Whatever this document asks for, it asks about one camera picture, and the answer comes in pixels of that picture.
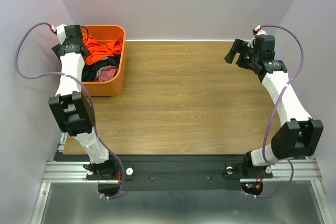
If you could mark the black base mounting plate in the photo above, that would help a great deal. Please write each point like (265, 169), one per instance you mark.
(175, 173)

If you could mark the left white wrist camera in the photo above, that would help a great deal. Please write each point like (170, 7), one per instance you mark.
(59, 31)

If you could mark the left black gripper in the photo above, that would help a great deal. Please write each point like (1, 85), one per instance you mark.
(71, 47)

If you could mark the dusty pink garment in basket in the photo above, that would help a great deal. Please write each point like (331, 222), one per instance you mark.
(106, 73)

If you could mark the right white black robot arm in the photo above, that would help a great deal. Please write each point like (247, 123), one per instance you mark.
(299, 133)

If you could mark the orange plastic laundry basket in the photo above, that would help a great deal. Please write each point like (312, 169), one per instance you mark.
(104, 34)

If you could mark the black garment in basket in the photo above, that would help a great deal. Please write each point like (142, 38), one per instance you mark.
(89, 71)

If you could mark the aluminium extrusion rail frame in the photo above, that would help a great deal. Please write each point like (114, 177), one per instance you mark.
(294, 194)

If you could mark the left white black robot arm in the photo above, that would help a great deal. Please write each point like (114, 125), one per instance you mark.
(70, 108)

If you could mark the orange t shirt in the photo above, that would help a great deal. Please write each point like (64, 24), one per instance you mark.
(99, 51)

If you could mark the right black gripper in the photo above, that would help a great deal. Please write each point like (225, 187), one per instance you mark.
(240, 56)

